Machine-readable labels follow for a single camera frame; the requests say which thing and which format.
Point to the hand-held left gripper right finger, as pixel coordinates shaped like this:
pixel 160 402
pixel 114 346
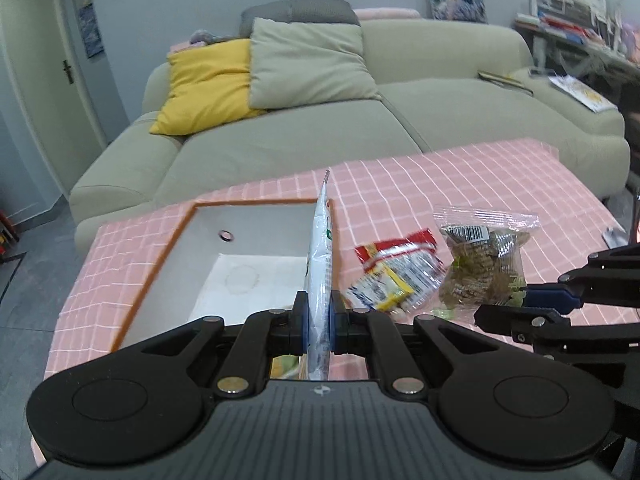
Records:
pixel 336 329

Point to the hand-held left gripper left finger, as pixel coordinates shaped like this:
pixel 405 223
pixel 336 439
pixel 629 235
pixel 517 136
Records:
pixel 301 327

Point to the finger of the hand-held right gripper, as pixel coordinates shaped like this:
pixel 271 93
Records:
pixel 515 319
pixel 552 296

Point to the clear bag of brown snacks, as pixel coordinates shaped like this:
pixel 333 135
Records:
pixel 482 265

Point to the white snack packet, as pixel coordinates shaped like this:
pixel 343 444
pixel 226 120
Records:
pixel 320 260

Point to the orange rimmed storage box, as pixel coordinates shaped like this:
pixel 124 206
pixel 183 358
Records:
pixel 250 232

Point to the red clear snack bag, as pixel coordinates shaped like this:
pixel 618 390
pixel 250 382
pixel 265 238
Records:
pixel 400 270

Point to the pink checked tablecloth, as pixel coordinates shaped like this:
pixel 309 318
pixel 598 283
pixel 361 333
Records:
pixel 450 185

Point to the beige sofa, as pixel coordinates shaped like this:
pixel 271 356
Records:
pixel 300 150

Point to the white yellow magazine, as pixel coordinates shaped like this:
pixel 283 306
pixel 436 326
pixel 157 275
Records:
pixel 582 92

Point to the dark book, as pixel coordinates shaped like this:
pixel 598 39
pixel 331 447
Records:
pixel 502 80

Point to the cluttered desk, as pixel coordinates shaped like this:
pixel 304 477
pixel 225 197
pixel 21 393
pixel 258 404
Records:
pixel 595 55

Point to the yellow cushion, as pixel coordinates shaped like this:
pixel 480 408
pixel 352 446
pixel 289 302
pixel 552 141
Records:
pixel 207 90

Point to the beige cushion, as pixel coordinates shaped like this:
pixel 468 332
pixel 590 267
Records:
pixel 310 65

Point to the white desk organiser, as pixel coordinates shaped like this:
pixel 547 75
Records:
pixel 565 0

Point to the grey plush toy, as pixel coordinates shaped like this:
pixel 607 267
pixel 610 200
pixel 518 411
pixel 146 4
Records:
pixel 210 37

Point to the grey sofa headrest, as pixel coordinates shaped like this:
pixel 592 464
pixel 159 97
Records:
pixel 295 12

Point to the pink blanket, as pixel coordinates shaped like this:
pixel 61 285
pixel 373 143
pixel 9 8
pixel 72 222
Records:
pixel 385 13

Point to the pale green door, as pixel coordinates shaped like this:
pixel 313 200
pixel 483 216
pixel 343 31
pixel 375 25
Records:
pixel 45 85

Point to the white metal bracket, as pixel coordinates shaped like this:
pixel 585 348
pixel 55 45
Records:
pixel 613 236

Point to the blue wall picture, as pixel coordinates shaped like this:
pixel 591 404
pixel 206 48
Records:
pixel 91 20

